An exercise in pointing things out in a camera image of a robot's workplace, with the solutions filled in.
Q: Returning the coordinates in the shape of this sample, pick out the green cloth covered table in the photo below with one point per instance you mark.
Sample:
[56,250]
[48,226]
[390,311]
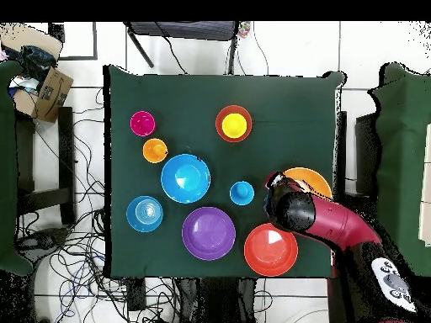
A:
[400,151]
[6,168]

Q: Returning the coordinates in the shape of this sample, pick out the multicoloured small toy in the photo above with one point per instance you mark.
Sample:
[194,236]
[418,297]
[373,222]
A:
[244,28]

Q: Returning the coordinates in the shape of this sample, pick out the black bench stand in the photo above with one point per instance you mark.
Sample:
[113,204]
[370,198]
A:
[65,165]

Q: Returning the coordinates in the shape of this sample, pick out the large red bowl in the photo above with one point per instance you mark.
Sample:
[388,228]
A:
[269,252]

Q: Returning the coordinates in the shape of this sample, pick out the grey black floor base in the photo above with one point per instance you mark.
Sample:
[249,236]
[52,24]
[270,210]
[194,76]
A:
[40,240]

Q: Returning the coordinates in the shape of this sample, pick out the black plastic bag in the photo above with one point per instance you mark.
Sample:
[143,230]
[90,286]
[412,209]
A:
[33,62]

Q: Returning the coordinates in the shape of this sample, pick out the large blue bowl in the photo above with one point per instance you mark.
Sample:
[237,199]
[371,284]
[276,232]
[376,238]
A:
[185,178]

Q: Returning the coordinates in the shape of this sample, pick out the small red bowl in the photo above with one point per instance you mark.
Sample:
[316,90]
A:
[218,123]

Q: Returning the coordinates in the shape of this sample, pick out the black folding chair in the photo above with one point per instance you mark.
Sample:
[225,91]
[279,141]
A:
[183,30]

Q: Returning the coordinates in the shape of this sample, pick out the purple bowl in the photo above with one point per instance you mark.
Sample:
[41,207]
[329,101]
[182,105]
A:
[208,234]

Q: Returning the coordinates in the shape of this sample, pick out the blue cup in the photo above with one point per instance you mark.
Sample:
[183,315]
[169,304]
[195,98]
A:
[241,193]

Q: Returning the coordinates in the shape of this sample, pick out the black power adapter box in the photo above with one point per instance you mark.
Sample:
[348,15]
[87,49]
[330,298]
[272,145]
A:
[136,297]

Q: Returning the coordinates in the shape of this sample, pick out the cardboard box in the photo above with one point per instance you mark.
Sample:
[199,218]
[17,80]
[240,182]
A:
[50,96]

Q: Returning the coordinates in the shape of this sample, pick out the orange cup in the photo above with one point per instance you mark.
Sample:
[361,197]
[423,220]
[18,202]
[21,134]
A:
[155,150]

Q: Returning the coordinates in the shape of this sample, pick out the yellow cup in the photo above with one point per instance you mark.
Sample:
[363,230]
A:
[234,125]

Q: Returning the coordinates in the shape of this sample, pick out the dark green tablecloth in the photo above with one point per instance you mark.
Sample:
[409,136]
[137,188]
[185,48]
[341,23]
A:
[208,91]

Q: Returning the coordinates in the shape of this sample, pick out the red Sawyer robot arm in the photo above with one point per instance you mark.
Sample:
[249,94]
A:
[336,222]

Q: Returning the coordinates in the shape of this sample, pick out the black computer tower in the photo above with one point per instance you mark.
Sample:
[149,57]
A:
[365,154]

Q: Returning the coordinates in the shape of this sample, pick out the small blue bowl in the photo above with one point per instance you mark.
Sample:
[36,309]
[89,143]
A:
[144,214]

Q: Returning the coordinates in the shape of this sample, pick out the large orange bowl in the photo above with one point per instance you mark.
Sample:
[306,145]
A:
[313,180]

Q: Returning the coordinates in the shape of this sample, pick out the black metal frame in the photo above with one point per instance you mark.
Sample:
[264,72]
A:
[56,32]

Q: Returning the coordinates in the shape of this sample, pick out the pink cup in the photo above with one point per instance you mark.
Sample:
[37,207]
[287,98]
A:
[142,123]

